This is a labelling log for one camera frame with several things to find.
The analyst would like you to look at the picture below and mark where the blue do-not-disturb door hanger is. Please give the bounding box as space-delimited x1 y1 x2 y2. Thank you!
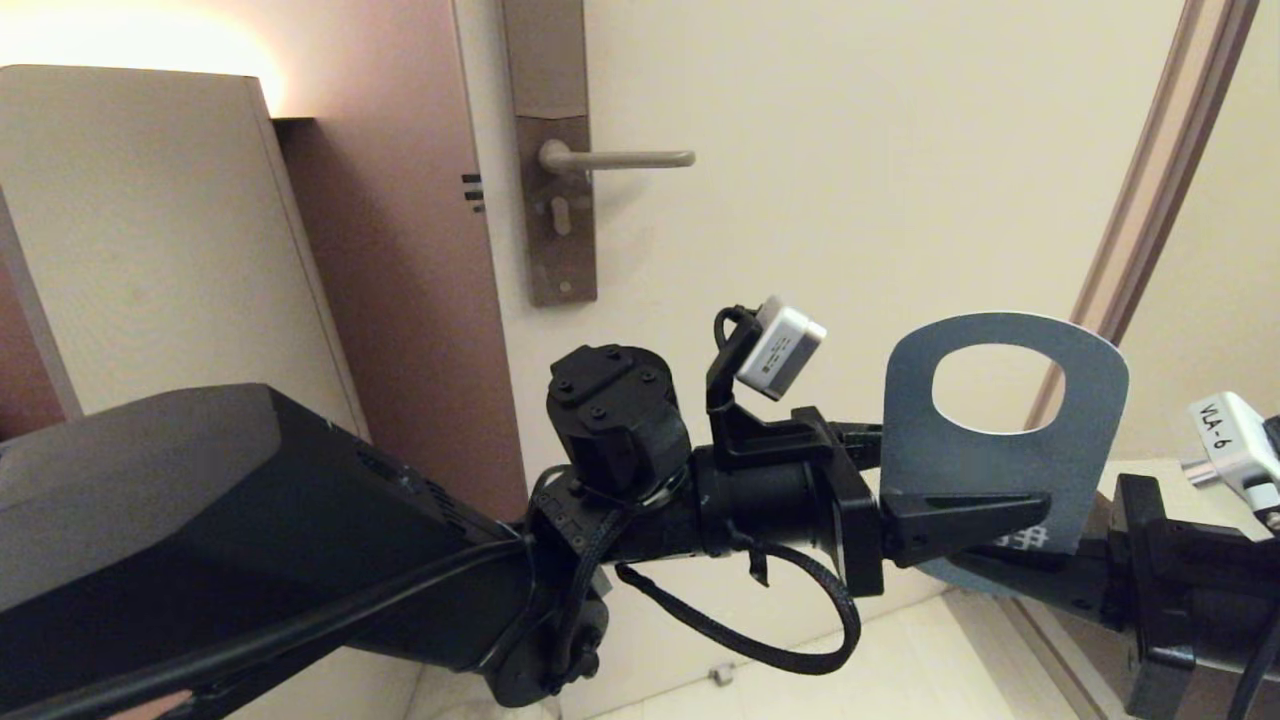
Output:
880 312 1131 598

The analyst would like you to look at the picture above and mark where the white door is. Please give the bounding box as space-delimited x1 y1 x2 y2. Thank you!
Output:
455 0 1186 720

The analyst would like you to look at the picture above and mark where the metal lock plate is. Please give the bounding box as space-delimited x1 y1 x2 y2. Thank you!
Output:
503 0 599 308

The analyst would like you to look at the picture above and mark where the beige upright panel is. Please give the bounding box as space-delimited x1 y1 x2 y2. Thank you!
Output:
0 65 433 720

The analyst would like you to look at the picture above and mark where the black braided cable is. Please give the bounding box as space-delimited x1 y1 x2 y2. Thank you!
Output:
1225 610 1280 720
615 540 863 676

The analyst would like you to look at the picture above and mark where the black camera bracket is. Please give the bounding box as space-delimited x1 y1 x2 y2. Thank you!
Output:
705 305 831 471

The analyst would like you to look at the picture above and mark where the metal door handle lever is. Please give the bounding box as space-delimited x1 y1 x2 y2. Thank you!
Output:
539 140 697 177

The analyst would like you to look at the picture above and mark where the beige door frame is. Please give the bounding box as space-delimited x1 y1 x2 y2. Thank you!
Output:
945 0 1259 611

